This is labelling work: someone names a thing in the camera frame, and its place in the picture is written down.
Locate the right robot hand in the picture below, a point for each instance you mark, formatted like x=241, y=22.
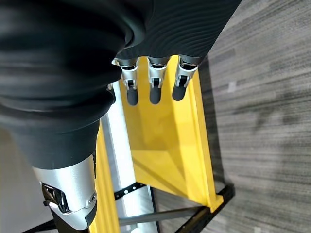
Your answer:
x=60, y=72

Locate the yellow metal shelf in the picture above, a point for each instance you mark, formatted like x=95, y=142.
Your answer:
x=167, y=136

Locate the silver metal shelf post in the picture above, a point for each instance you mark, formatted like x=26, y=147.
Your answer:
x=124, y=150

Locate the black metal shelf frame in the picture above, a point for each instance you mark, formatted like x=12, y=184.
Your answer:
x=206, y=208

